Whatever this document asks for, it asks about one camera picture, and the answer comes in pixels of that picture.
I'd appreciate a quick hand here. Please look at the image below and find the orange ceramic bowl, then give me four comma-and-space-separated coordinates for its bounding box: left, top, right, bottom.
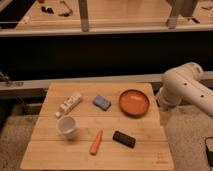
119, 89, 150, 117

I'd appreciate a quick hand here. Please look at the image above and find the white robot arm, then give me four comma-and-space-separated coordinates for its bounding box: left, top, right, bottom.
156, 62, 213, 119

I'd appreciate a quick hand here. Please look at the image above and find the blue sponge block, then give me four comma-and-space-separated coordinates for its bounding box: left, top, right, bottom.
93, 95, 111, 111

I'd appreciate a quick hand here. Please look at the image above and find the white plastic bottle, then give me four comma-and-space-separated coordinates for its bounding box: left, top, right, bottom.
55, 92, 82, 118

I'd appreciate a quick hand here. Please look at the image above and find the black rectangular block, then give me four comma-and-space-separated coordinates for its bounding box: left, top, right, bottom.
113, 131, 136, 148

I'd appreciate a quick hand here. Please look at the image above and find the orange carrot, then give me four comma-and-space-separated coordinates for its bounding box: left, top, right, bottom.
89, 130, 103, 155

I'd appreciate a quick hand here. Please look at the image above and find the wooden board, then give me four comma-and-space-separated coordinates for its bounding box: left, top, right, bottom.
21, 83, 175, 171

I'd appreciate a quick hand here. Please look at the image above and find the black object on far table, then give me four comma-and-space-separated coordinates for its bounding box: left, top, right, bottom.
41, 6, 54, 14

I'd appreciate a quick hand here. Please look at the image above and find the metal clamp at left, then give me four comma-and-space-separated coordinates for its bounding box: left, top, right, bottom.
0, 70, 23, 87

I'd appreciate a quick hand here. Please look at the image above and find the dark cable on far table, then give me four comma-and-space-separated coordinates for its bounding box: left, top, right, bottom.
58, 0, 74, 18

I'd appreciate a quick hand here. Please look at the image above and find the grey metal post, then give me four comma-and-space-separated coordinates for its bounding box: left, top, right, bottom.
78, 0, 89, 32
166, 0, 185, 29

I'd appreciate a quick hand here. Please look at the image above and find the grey metal post right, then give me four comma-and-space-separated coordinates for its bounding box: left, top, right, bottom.
166, 0, 185, 29

